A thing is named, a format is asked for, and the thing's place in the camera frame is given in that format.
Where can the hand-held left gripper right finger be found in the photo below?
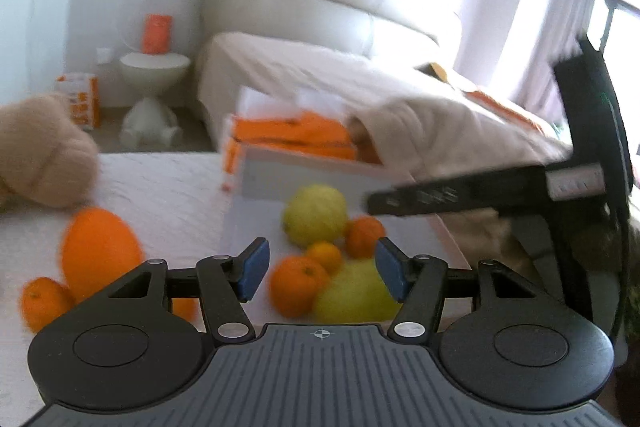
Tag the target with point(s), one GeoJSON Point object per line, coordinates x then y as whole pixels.
{"type": "Point", "coordinates": [392, 272]}

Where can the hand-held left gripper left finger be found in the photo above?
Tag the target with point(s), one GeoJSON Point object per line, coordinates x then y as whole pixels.
{"type": "Point", "coordinates": [252, 269]}

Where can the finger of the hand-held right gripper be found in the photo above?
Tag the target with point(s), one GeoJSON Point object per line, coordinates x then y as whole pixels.
{"type": "Point", "coordinates": [450, 194]}

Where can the green apple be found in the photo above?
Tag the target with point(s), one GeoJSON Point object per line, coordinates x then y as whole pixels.
{"type": "Point", "coordinates": [355, 294]}

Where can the small orange tangerine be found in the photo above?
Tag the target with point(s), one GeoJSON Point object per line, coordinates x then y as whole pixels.
{"type": "Point", "coordinates": [325, 255]}

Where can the large yellow-green fruit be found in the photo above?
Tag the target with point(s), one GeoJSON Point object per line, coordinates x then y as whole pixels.
{"type": "Point", "coordinates": [315, 212]}

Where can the light curtain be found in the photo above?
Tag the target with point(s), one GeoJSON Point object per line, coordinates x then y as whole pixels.
{"type": "Point", "coordinates": [555, 37]}

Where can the white lace tablecloth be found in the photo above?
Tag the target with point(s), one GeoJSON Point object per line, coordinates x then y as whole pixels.
{"type": "Point", "coordinates": [160, 187]}

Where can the orange cloth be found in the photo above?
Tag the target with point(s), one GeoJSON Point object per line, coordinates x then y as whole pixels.
{"type": "Point", "coordinates": [295, 132]}

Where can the large orange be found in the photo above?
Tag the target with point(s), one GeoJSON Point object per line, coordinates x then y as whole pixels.
{"type": "Point", "coordinates": [97, 247]}

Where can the white box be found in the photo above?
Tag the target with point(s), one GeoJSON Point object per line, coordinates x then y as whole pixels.
{"type": "Point", "coordinates": [265, 99]}

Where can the beige bed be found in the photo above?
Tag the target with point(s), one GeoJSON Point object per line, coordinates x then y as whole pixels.
{"type": "Point", "coordinates": [325, 77]}

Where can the white side table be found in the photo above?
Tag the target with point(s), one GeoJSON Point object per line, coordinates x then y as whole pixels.
{"type": "Point", "coordinates": [150, 72]}

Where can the orange white paper bag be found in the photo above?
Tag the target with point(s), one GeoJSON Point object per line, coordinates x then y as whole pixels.
{"type": "Point", "coordinates": [80, 99]}

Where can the brown plush toy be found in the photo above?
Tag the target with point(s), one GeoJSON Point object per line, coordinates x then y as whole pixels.
{"type": "Point", "coordinates": [40, 152]}

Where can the orange container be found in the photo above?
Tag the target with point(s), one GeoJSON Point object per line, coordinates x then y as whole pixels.
{"type": "Point", "coordinates": [157, 34]}

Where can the small white wall plate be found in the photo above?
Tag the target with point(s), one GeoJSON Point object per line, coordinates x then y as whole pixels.
{"type": "Point", "coordinates": [104, 56]}

